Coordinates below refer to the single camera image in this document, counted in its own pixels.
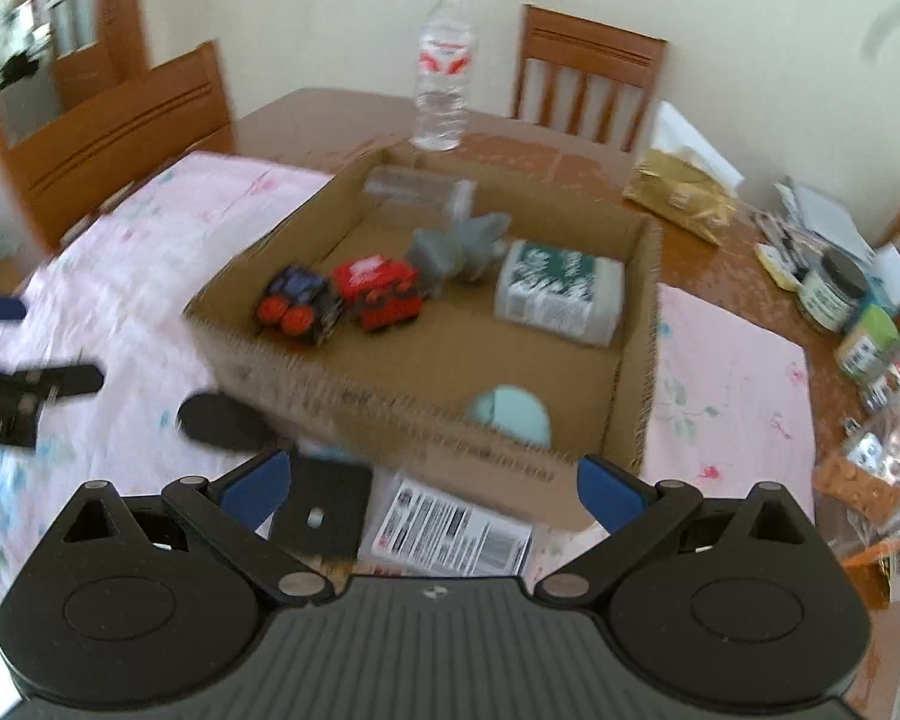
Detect white green medical bottle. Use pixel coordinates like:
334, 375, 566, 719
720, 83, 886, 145
494, 241, 626, 348

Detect green-lid small container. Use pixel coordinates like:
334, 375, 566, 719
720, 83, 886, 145
836, 304, 899, 383

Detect open cardboard box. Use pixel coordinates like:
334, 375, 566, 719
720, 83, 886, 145
185, 146, 662, 532

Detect pink floral tablecloth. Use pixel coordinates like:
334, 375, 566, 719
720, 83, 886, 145
0, 154, 816, 596

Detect small black-lid glass jar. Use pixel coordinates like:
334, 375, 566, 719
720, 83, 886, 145
797, 247, 868, 333

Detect clear plastic jar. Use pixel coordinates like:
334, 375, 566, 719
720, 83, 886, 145
362, 164, 476, 227

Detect wooden chair left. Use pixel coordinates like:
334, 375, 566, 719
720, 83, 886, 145
2, 41, 230, 252

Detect wooden glass door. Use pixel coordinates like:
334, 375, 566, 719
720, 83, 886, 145
0, 0, 149, 151

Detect white papers stack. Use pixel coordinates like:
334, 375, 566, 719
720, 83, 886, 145
775, 177, 900, 314

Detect red toy train car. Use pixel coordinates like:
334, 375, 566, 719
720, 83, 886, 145
333, 255, 424, 333

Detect pile of pens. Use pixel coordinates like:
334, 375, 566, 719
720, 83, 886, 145
749, 210, 816, 283

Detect grey elephant toy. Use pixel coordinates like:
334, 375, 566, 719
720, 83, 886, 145
404, 213, 512, 298

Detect gold tissue pack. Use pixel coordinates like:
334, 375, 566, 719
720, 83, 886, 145
622, 101, 745, 247

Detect white labelled package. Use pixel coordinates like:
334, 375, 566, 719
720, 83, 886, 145
359, 475, 533, 578

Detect light blue round lid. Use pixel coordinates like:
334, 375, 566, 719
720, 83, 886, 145
466, 385, 551, 449

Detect large clear black-lid jar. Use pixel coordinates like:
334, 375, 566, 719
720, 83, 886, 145
813, 392, 900, 603

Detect wooden chair far middle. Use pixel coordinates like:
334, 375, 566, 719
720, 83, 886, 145
510, 4, 670, 153

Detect clear plastic water bottle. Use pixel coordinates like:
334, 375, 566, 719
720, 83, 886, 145
411, 0, 476, 153

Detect black square box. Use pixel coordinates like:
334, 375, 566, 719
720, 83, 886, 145
269, 455, 374, 561

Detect yellow sticky note pad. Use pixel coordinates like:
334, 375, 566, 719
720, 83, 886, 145
754, 244, 800, 293

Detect black oval object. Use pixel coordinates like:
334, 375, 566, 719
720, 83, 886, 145
176, 392, 279, 454

